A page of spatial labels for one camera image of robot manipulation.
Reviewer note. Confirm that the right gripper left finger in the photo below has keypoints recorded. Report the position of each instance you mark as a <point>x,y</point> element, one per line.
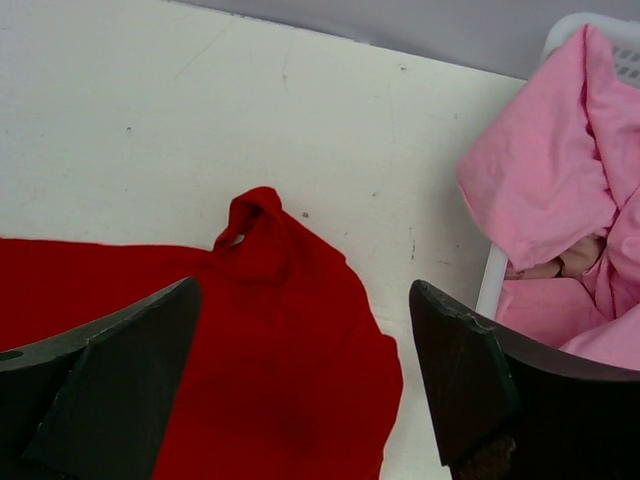
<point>94,402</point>

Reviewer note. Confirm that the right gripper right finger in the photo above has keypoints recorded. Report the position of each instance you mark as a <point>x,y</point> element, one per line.
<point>504,406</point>

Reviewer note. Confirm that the red t-shirt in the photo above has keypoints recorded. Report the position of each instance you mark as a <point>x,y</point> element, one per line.
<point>289,375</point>

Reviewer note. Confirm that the beige garment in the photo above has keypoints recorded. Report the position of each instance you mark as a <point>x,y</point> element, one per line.
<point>572,263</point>

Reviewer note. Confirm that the pink t-shirt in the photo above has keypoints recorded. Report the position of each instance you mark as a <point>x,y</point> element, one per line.
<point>559,163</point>

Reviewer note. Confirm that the white plastic laundry basket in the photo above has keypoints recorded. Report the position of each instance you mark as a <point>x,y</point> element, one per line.
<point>624,36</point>

